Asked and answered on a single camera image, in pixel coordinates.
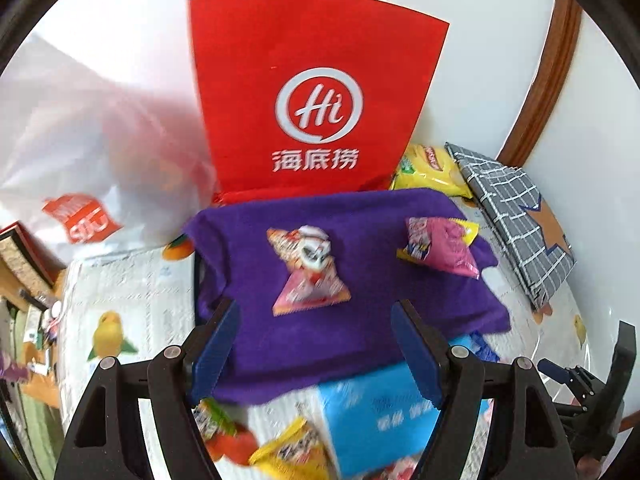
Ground pink yellow snack packet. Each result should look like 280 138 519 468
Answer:
396 217 480 280

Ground pink panda snack packet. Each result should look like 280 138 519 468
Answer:
267 226 352 316

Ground red fruit jelly packet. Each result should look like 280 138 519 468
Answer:
362 457 418 480

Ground person's right hand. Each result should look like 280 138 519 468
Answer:
576 456 603 480

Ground green snack packet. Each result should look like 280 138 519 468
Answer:
192 396 236 441

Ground fruit-print table cover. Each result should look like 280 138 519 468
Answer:
56 198 592 479

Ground blue tissue pack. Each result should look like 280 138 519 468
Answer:
316 331 501 478

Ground dark patterned book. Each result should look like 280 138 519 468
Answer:
0 221 65 295

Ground purple cloth-lined basket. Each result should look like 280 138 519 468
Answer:
184 188 510 404

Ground white Miniso plastic bag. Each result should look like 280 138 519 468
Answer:
1 36 215 262

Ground yellow chips bag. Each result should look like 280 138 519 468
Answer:
390 143 473 200

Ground red Haidilao paper bag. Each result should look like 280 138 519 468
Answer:
189 0 448 204

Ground brown wooden door frame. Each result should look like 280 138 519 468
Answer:
497 0 584 168

